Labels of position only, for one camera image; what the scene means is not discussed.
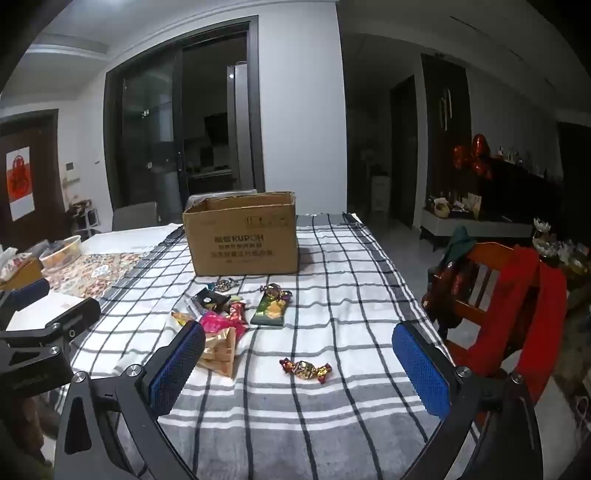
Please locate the dark green garment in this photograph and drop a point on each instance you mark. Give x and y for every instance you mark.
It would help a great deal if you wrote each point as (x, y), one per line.
(461, 242)

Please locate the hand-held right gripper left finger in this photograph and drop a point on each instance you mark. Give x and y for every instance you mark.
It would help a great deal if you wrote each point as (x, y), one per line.
(178, 364)

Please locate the dark patterned garment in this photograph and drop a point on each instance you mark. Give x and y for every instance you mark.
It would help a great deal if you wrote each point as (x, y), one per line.
(445, 290)

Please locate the dark framed sliding glass door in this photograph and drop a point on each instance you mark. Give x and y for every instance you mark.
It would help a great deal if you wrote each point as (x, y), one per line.
(147, 138)

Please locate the brown cardboard box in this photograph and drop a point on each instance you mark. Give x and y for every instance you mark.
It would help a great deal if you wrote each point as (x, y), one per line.
(240, 249)

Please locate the red paper door poster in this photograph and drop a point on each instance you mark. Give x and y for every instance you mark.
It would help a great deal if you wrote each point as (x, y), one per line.
(19, 184)

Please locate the red wrapped candy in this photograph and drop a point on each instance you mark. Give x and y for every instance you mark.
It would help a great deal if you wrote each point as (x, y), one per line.
(238, 311)

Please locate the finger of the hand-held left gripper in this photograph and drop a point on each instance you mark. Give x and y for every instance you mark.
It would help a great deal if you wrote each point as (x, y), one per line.
(27, 293)
(69, 318)

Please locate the red foil balloon bunch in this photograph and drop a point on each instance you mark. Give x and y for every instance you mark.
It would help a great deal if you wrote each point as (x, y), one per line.
(475, 157)

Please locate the red snack packet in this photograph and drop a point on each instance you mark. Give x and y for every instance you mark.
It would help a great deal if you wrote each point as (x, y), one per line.
(214, 321)

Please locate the wall switch panel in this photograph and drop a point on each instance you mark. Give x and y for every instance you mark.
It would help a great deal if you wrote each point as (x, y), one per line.
(70, 165)

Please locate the row of small ornaments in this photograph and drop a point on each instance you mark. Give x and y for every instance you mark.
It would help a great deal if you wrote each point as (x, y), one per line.
(512, 157)

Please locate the orange wooden chair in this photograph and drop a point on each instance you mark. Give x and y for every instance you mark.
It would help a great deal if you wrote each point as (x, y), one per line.
(480, 295)

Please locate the dark tall wardrobe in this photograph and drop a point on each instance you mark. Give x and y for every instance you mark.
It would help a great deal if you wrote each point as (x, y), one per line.
(445, 152)

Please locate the green snack packet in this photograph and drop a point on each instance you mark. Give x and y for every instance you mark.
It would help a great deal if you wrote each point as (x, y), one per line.
(270, 314)

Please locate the gold snack packet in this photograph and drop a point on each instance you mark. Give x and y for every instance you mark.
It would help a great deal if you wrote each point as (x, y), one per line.
(221, 350)

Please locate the small white rack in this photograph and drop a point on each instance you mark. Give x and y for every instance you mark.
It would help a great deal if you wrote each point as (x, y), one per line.
(85, 219)

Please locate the blue foil candy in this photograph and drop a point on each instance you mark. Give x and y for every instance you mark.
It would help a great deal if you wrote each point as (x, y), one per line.
(224, 285)

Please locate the dark sideboard cabinet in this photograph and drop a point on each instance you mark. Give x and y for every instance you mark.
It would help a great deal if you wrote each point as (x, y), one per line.
(521, 198)

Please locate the tissue box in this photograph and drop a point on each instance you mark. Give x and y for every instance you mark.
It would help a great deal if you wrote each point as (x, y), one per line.
(21, 274)

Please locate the dark snack packet clear edges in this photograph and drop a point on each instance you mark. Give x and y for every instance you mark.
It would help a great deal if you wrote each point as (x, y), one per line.
(211, 301)

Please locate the grey white plaid cloth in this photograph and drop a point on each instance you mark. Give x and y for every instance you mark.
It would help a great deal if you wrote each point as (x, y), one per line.
(346, 300)

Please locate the orange snack wrapper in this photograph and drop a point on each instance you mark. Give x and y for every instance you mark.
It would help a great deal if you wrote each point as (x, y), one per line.
(182, 317)

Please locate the white lotus ornament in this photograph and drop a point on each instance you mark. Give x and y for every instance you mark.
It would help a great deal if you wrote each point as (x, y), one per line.
(542, 237)

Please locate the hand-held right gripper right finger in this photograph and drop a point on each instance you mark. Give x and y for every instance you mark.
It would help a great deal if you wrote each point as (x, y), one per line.
(420, 374)

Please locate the gold maroon wrapped candy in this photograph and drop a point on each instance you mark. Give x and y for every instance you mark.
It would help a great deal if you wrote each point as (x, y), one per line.
(304, 369)

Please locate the colourful patterned table mat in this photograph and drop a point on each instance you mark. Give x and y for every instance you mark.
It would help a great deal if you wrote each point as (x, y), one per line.
(92, 272)

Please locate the brown fuzzy cloth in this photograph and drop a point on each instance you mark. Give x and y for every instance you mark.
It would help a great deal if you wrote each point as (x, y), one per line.
(577, 337)

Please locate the purple wrapped candy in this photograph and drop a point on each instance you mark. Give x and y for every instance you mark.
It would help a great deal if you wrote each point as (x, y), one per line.
(274, 290)

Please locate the lidded plastic bowl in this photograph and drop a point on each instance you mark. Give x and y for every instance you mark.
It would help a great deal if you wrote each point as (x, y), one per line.
(60, 254)

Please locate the white low bench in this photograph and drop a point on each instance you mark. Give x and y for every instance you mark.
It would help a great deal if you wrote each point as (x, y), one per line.
(480, 228)

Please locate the dark wooden door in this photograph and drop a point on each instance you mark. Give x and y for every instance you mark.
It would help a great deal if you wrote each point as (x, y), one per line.
(46, 184)

